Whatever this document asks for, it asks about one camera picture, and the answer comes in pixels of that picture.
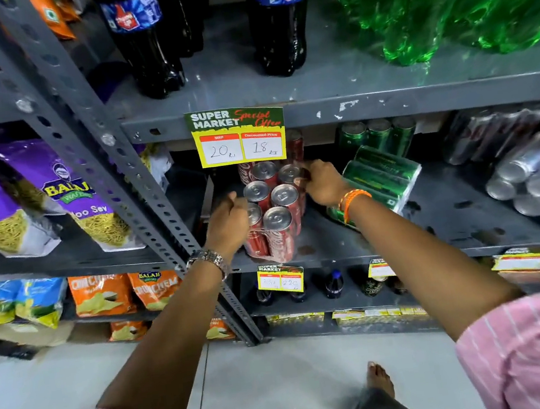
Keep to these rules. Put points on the person's left hand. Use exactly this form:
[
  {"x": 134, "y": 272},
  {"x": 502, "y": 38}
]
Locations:
[{"x": 227, "y": 227}]

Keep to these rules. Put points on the person's right hand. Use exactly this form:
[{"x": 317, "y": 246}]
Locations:
[{"x": 326, "y": 187}]

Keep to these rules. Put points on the person's left fingers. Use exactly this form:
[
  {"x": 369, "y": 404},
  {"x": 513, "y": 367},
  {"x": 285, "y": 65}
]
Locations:
[{"x": 241, "y": 203}]

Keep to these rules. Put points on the person's right fingers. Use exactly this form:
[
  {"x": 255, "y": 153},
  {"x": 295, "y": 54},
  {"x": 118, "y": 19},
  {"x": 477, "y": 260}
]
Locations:
[{"x": 305, "y": 179}]

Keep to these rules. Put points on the pack of red cans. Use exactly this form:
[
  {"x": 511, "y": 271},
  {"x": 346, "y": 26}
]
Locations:
[{"x": 278, "y": 225}]

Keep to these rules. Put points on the person's left forearm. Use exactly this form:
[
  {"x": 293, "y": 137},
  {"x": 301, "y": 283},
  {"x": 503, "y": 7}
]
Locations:
[{"x": 169, "y": 344}]

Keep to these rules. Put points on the person's right forearm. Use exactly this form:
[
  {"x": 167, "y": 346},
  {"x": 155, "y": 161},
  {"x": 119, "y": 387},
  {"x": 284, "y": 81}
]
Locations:
[{"x": 426, "y": 260}]

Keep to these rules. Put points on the orange thread wristband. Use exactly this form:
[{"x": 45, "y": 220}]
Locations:
[{"x": 352, "y": 201}]

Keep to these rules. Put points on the green drink can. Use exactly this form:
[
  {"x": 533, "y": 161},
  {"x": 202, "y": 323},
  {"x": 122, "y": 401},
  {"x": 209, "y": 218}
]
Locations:
[
  {"x": 379, "y": 132},
  {"x": 351, "y": 136},
  {"x": 404, "y": 132}
]

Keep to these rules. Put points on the silver metal wristwatch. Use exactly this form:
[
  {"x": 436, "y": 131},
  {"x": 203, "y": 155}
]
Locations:
[{"x": 209, "y": 259}]

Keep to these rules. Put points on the large green yellow price tag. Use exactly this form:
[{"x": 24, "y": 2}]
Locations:
[{"x": 236, "y": 134}]

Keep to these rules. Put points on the wrapped pack of green cans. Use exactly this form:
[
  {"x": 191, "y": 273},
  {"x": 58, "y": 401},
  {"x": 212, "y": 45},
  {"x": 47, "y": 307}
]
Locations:
[{"x": 380, "y": 177}]

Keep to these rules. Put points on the small yellow price tag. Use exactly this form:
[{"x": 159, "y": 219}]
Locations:
[
  {"x": 280, "y": 280},
  {"x": 380, "y": 269},
  {"x": 518, "y": 261}
]

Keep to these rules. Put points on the white snack bag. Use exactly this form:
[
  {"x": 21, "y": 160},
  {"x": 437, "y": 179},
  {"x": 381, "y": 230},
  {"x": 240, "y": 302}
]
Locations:
[{"x": 158, "y": 164}]

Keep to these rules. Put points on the small dark drink bottle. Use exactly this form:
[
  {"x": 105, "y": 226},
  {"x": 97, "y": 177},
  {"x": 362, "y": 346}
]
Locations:
[
  {"x": 264, "y": 295},
  {"x": 298, "y": 296},
  {"x": 333, "y": 283},
  {"x": 373, "y": 286}
]

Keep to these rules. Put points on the orange chips bag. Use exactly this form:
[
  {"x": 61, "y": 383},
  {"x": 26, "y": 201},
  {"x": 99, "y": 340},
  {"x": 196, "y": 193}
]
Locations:
[
  {"x": 128, "y": 330},
  {"x": 218, "y": 328},
  {"x": 103, "y": 295},
  {"x": 154, "y": 289}
]

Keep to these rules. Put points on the row of yellow packets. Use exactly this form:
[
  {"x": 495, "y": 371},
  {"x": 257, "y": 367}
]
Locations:
[{"x": 354, "y": 314}]

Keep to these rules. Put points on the dark cola bottle blue label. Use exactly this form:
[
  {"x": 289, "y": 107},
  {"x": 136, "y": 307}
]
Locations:
[
  {"x": 145, "y": 45},
  {"x": 183, "y": 15},
  {"x": 281, "y": 22}
]

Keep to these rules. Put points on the person's right foot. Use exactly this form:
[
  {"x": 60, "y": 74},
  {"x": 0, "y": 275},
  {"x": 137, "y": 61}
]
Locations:
[{"x": 380, "y": 379}]

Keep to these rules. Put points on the pile of silver cans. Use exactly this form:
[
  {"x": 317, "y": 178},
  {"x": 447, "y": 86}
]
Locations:
[{"x": 538, "y": 171}]

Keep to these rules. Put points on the orange snack bag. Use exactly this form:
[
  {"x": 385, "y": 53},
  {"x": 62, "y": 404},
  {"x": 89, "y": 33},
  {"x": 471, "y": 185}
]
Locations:
[{"x": 49, "y": 15}]

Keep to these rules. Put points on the pink striped right sleeve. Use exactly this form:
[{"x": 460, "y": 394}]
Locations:
[{"x": 537, "y": 355}]

